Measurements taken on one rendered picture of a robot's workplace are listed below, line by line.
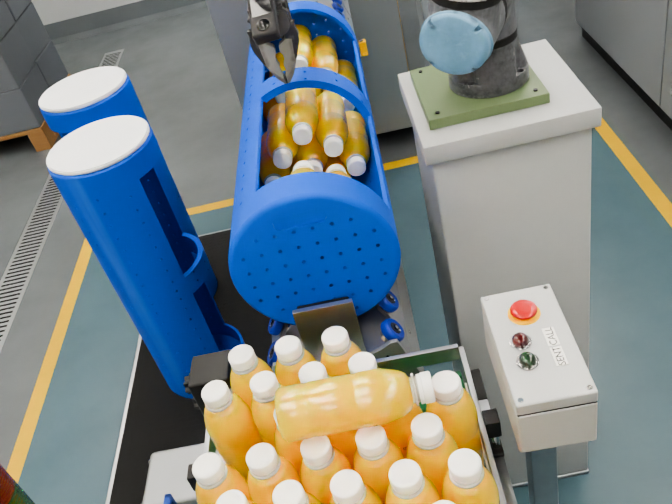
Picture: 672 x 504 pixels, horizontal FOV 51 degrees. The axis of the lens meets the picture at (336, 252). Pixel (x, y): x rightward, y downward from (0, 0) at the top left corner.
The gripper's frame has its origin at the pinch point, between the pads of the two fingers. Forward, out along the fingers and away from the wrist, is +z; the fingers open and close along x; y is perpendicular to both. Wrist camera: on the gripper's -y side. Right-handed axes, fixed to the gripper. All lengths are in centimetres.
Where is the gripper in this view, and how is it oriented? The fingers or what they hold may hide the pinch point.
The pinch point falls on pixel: (285, 78)
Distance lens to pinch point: 138.7
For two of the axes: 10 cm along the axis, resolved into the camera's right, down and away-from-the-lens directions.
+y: -0.6, -6.2, 7.8
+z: 2.2, 7.6, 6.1
